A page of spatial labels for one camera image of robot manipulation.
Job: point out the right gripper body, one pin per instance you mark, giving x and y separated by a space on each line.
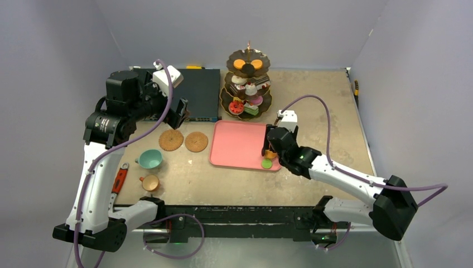
273 138

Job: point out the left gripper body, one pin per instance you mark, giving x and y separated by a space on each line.
162 101

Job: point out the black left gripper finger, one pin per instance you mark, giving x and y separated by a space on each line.
182 105
187 114

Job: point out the golden bread bun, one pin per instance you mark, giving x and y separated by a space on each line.
270 154

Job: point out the pink serving tray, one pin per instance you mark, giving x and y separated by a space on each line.
237 144

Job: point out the layered chocolate cake bar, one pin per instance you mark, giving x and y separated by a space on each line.
237 90

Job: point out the silver cupcake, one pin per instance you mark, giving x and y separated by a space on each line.
250 89

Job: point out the yellow cracker biscuit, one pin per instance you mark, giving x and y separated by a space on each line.
257 64
238 63

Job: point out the black chocolate cookie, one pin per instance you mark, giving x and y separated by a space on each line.
248 69

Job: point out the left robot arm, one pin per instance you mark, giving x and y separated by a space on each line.
91 222

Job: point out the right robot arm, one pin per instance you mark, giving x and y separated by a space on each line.
385 204

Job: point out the woven rattan coaster left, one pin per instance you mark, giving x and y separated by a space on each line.
171 140

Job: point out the woven rattan coaster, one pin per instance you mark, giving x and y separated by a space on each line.
196 141
171 140

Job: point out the green macaron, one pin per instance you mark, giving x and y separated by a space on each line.
266 163

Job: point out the woven rattan coaster right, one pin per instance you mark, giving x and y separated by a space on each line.
196 141

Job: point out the green matcha cake bar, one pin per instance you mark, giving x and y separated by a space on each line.
251 109

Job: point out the teal teacup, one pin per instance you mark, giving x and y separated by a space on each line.
150 159

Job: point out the white chocolate drizzled donut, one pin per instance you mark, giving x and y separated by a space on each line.
237 80

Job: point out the three-tier dark cake stand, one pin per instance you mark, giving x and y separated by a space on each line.
225 97

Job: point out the chocolate cake slice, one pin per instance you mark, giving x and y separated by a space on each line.
263 83

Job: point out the copper teacup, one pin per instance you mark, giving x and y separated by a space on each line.
150 183

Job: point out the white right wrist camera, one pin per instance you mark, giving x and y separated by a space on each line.
287 119

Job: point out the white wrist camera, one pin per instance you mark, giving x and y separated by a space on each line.
163 77
287 119

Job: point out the blue network switch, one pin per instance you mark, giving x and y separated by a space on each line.
200 87

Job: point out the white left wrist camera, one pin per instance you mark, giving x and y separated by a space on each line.
163 77

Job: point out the red handled tool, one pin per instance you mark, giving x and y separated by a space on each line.
120 178

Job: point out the yellow black tool on wall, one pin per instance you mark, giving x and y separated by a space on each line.
356 88

